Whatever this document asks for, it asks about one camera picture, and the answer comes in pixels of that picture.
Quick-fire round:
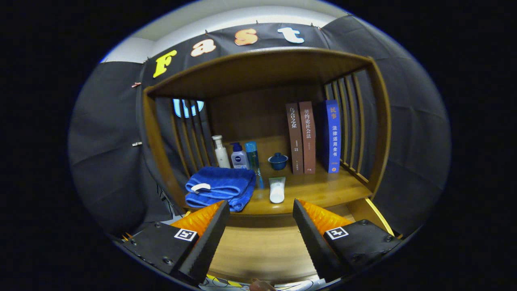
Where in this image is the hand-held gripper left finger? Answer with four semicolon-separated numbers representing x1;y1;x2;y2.
121;200;231;286

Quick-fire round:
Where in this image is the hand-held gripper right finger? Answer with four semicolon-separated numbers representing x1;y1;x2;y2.
292;198;404;283

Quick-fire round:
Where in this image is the wooden drawer with black knob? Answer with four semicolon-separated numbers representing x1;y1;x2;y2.
184;197;395;284

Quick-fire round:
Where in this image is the white cosmetic tube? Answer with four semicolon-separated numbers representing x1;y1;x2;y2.
269;177;286;204

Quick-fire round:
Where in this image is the wooden countertop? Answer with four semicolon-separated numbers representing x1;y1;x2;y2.
184;135;372;216

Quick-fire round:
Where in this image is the wooden cabinet with shelf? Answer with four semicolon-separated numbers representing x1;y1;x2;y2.
141;48;398;285

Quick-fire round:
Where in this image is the yellow black striped floor tape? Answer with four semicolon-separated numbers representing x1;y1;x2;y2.
204;274;243;288

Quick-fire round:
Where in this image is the blue folded towel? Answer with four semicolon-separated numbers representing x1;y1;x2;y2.
185;167;256;212

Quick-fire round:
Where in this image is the white bottle with blue cap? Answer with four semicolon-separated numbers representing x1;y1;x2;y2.
230;142;250;169

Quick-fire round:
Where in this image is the white pump bottle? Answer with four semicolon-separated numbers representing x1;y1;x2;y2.
212;135;231;169

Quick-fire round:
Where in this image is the blue lidded teacup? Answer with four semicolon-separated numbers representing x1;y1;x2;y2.
268;152;289;171

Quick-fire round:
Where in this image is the teal transparent bottle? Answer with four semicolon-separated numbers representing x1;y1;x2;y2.
245;141;265;190

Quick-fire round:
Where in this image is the reddish brown book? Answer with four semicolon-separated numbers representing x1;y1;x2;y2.
298;101;317;174

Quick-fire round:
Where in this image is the dark brown book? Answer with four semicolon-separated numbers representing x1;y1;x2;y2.
286;103;304;175

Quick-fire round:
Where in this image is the blue book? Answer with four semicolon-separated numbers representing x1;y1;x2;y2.
321;100;342;173

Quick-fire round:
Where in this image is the black backdrop cloth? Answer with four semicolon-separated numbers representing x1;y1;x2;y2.
68;15;452;239

